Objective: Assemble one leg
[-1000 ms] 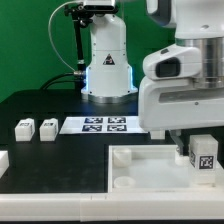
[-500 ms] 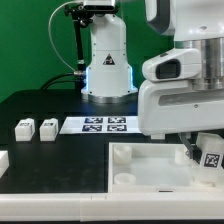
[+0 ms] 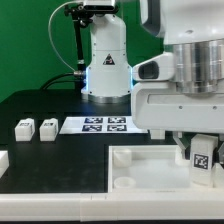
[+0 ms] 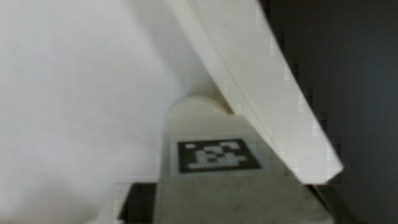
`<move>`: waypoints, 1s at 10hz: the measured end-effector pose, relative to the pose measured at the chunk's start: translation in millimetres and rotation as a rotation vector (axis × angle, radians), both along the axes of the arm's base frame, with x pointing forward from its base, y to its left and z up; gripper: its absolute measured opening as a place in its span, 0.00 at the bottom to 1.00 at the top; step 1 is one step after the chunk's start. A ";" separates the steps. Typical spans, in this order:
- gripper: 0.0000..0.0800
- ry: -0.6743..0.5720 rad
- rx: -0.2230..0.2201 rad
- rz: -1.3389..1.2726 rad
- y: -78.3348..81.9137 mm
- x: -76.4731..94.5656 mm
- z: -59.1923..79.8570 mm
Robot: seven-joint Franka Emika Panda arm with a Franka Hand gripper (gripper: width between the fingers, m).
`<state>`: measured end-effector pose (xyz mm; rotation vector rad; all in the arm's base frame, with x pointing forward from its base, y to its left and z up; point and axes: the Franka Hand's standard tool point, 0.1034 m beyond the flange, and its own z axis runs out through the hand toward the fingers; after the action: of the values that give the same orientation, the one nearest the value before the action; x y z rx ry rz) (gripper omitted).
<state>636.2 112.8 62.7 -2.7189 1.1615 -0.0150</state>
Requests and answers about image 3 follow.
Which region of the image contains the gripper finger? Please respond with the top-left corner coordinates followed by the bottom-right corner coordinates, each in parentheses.
top-left (173, 131), bottom-right (190, 160)
top-left (215, 134), bottom-right (224, 164)

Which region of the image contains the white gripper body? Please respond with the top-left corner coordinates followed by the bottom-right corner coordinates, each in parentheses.
top-left (131, 82), bottom-right (224, 134)

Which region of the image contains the white square tabletop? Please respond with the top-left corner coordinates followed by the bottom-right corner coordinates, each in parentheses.
top-left (108, 145), bottom-right (224, 192)

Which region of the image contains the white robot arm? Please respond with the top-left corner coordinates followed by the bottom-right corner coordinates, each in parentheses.
top-left (83, 0), bottom-right (224, 163)

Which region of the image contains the white marker sheet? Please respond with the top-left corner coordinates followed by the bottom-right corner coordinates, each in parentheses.
top-left (60, 116), bottom-right (145, 134)

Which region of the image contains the white front fence bar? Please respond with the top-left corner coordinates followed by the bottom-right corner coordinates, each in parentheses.
top-left (0, 190), bottom-right (224, 222)

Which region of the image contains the white fence bar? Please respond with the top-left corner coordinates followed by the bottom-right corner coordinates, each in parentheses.
top-left (0, 190), bottom-right (224, 222)
top-left (0, 151), bottom-right (9, 178)

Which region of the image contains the white left fence bar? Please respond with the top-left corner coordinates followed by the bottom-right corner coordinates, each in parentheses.
top-left (0, 151), bottom-right (9, 178)

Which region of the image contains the black cable bundle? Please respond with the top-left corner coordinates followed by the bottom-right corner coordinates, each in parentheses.
top-left (40, 73), bottom-right (84, 92)

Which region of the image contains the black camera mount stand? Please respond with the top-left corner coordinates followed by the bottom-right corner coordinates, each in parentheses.
top-left (64, 4), bottom-right (92, 89)

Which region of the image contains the grey cable loop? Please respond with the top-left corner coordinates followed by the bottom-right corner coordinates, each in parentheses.
top-left (47, 0), bottom-right (85, 73)

